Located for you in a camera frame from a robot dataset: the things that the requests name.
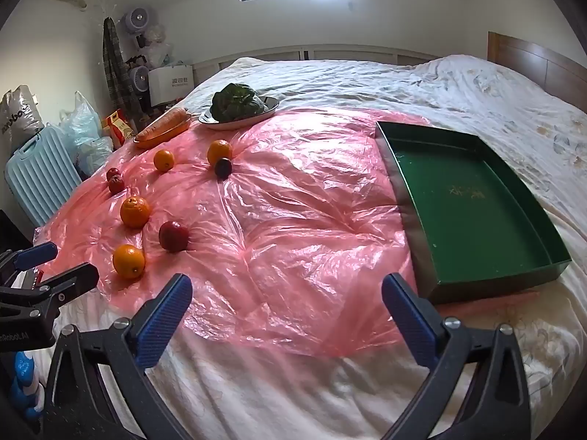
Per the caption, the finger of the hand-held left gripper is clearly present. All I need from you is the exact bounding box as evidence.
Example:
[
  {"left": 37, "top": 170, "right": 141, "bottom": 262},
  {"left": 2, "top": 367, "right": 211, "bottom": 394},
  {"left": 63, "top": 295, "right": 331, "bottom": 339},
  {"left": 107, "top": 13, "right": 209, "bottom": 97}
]
[
  {"left": 0, "top": 262, "right": 100, "bottom": 326},
  {"left": 0, "top": 242, "right": 59, "bottom": 285}
]

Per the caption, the grey plaid scarf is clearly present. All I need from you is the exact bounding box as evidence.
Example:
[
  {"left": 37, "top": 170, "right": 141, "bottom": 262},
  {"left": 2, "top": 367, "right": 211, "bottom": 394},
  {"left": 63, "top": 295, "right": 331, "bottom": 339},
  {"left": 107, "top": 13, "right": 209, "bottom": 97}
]
[{"left": 102, "top": 17, "right": 138, "bottom": 115}]

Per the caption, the clear plastic bag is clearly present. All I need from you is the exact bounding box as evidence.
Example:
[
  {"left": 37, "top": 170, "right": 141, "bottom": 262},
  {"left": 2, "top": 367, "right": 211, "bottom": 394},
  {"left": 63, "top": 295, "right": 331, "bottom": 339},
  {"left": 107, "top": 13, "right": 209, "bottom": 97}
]
[{"left": 138, "top": 23, "right": 176, "bottom": 69}]

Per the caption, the bowl with green fruit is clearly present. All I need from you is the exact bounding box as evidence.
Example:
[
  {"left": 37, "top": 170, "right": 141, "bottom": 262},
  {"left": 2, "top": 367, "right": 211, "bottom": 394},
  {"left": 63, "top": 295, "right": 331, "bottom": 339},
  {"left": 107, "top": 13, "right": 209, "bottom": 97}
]
[{"left": 198, "top": 95, "right": 280, "bottom": 130}]

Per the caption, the red and yellow box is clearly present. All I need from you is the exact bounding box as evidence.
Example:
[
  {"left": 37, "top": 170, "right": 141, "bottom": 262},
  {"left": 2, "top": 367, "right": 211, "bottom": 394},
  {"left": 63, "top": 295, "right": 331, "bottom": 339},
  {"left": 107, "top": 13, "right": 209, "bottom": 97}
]
[{"left": 101, "top": 109, "right": 139, "bottom": 148}]

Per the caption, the pale blue plastic bag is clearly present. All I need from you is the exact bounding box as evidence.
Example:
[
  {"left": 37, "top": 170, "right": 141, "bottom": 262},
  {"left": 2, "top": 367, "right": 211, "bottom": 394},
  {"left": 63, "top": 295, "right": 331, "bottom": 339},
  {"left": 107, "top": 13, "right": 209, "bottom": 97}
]
[{"left": 59, "top": 92, "right": 114, "bottom": 176}]

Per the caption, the small white fan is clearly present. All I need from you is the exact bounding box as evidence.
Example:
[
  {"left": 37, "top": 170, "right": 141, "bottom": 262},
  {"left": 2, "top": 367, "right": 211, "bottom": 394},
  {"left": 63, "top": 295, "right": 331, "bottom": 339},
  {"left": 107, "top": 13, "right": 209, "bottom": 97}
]
[
  {"left": 124, "top": 7, "right": 155, "bottom": 38},
  {"left": 128, "top": 66, "right": 152, "bottom": 98}
]

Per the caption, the green leafy vegetable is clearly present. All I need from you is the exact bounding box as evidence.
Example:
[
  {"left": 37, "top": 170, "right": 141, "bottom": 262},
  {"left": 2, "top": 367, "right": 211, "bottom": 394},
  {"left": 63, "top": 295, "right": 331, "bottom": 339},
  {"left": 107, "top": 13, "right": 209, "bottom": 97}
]
[{"left": 210, "top": 83, "right": 269, "bottom": 122}]

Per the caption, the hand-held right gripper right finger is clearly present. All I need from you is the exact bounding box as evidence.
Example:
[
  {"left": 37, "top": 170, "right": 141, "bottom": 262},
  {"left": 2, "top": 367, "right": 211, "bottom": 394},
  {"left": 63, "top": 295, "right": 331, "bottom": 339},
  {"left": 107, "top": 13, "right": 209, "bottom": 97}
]
[{"left": 382, "top": 273, "right": 533, "bottom": 440}]

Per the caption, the person's left hand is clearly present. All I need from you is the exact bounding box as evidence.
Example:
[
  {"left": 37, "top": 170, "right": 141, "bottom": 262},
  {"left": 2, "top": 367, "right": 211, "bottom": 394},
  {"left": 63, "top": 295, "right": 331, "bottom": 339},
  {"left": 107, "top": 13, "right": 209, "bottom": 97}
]
[{"left": 8, "top": 351, "right": 45, "bottom": 425}]

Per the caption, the white floral quilt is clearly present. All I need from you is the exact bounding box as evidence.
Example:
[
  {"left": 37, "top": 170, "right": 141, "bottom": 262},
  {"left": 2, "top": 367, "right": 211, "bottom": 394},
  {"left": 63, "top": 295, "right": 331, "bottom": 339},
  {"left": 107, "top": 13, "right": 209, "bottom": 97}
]
[{"left": 34, "top": 54, "right": 587, "bottom": 440}]

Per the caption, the white cardboard box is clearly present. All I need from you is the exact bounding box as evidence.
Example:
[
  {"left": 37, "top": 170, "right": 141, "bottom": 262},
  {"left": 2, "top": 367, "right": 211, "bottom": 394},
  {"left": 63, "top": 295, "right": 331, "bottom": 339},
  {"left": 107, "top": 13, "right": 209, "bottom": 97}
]
[{"left": 147, "top": 65, "right": 196, "bottom": 107}]

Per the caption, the light blue suitcase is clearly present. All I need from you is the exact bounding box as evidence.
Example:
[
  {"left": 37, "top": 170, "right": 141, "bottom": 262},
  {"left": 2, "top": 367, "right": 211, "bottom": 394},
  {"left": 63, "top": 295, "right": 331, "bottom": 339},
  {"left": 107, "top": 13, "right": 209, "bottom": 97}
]
[{"left": 4, "top": 122, "right": 83, "bottom": 228}]

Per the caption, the large red apple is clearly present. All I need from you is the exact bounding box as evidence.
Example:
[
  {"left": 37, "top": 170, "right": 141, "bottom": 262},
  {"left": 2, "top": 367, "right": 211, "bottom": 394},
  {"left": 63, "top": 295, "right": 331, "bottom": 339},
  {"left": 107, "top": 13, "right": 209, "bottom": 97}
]
[{"left": 158, "top": 220, "right": 190, "bottom": 253}]

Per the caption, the pink plastic sheet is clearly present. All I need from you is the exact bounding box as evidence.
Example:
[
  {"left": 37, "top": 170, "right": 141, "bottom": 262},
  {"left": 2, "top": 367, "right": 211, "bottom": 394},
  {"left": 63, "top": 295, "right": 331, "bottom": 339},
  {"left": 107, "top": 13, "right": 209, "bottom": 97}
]
[{"left": 34, "top": 107, "right": 551, "bottom": 358}]

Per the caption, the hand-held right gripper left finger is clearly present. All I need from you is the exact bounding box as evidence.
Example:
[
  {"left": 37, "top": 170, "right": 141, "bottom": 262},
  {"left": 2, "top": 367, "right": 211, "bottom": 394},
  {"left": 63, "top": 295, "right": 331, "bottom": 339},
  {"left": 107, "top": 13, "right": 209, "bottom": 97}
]
[{"left": 43, "top": 274, "right": 193, "bottom": 440}]

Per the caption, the carrot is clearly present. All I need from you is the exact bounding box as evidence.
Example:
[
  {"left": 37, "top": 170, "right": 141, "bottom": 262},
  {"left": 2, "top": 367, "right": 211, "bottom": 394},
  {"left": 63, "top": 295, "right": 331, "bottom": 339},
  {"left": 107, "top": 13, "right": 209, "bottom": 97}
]
[{"left": 136, "top": 107, "right": 189, "bottom": 142}]

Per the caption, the wooden headboard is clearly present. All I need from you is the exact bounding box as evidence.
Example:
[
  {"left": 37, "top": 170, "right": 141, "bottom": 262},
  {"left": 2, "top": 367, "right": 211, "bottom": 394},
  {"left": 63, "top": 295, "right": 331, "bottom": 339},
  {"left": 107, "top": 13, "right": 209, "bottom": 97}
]
[{"left": 487, "top": 31, "right": 587, "bottom": 113}]

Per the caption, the green cardboard tray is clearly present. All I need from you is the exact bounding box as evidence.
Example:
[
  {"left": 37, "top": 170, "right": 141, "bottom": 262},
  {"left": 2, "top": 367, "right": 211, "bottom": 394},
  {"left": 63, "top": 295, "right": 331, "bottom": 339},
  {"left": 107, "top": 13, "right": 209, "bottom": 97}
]
[{"left": 375, "top": 120, "right": 572, "bottom": 305}]

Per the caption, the white printed bag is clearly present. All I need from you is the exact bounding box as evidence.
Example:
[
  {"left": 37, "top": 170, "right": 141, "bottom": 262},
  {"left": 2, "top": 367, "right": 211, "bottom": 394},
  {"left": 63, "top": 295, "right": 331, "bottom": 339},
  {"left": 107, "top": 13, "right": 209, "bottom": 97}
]
[{"left": 0, "top": 85, "right": 45, "bottom": 150}]

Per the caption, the orange plate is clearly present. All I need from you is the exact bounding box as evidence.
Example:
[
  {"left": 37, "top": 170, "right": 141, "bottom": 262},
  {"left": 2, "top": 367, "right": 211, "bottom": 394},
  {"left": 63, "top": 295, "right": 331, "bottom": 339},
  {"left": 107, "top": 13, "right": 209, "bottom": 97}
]
[{"left": 133, "top": 117, "right": 192, "bottom": 150}]

